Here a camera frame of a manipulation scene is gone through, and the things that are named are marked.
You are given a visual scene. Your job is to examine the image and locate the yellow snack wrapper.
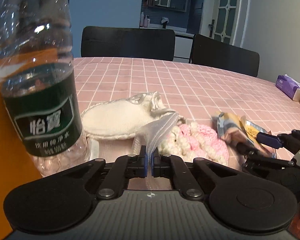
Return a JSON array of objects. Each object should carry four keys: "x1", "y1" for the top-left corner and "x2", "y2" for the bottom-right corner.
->
[{"x1": 212, "y1": 111, "x2": 277, "y2": 159}]

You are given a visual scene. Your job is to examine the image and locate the sheer white mesh sock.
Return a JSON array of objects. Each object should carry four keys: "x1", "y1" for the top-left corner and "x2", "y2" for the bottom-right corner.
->
[{"x1": 132, "y1": 112, "x2": 179, "y2": 191}]

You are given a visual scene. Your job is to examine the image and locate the pink white knitted item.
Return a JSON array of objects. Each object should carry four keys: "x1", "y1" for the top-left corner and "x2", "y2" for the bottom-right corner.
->
[{"x1": 158, "y1": 122, "x2": 229, "y2": 166}]

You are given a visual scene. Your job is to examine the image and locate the white cloth pouch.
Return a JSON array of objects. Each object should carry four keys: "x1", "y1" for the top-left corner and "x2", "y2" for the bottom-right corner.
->
[{"x1": 80, "y1": 91, "x2": 186, "y2": 140}]

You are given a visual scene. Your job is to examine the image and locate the purple tissue pack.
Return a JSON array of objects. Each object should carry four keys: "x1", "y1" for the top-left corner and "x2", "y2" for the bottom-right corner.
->
[{"x1": 275, "y1": 74, "x2": 300, "y2": 101}]

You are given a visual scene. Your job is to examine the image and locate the pink checkered tablecloth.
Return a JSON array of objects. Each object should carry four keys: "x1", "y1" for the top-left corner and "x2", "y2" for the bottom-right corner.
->
[{"x1": 72, "y1": 56, "x2": 300, "y2": 190}]

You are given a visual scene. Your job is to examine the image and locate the black chair right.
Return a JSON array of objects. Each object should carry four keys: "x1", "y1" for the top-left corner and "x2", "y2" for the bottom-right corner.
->
[{"x1": 190, "y1": 34, "x2": 260, "y2": 77}]

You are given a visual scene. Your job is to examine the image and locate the black chair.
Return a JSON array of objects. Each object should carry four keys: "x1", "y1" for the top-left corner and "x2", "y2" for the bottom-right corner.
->
[
  {"x1": 190, "y1": 34, "x2": 260, "y2": 77},
  {"x1": 81, "y1": 26, "x2": 175, "y2": 61}
]

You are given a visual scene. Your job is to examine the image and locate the orange cardboard box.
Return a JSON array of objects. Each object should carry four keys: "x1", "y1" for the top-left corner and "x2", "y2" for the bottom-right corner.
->
[{"x1": 0, "y1": 94, "x2": 42, "y2": 239}]

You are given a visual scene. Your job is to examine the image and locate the black chair left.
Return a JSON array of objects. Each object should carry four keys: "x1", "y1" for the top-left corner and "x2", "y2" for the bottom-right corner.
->
[{"x1": 81, "y1": 26, "x2": 175, "y2": 61}]

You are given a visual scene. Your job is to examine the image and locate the white glass panel door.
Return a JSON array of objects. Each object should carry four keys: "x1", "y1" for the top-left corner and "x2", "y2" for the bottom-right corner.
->
[{"x1": 209, "y1": 0, "x2": 250, "y2": 47}]

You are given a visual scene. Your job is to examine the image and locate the clear plastic water bottle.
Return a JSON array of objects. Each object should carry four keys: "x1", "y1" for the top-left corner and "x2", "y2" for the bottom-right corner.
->
[{"x1": 0, "y1": 0, "x2": 90, "y2": 176}]

